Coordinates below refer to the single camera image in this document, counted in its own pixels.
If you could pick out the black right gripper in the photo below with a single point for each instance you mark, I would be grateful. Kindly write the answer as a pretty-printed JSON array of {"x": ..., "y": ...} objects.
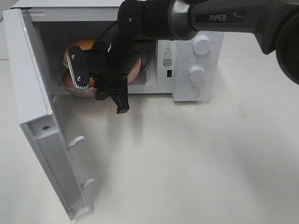
[{"x": 109, "y": 65}]

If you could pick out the burger with lettuce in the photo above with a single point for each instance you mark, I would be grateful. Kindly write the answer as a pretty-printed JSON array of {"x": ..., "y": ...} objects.
[{"x": 85, "y": 44}]

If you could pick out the pink round plate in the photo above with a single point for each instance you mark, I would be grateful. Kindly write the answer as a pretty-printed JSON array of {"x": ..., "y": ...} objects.
[{"x": 66, "y": 82}]

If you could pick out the round white door button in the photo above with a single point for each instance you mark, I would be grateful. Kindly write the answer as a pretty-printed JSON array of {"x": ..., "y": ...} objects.
[{"x": 192, "y": 92}]

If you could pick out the white microwave door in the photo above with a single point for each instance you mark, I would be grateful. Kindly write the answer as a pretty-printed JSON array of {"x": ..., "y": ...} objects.
[{"x": 38, "y": 117}]

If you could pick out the white timer knob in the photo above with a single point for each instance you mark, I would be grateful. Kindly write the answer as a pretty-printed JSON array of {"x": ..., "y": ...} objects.
[{"x": 196, "y": 74}]

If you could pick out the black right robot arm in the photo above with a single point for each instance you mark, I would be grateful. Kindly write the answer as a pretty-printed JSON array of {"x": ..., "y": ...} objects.
[{"x": 275, "y": 24}]

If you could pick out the glass microwave turntable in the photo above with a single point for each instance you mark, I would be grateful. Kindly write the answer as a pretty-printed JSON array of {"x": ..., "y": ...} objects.
[{"x": 145, "y": 62}]

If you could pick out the white warning label sticker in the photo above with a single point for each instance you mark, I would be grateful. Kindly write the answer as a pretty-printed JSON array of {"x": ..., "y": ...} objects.
[{"x": 167, "y": 55}]

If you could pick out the upper white power knob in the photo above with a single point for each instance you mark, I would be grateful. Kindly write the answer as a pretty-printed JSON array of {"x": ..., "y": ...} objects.
[{"x": 202, "y": 44}]

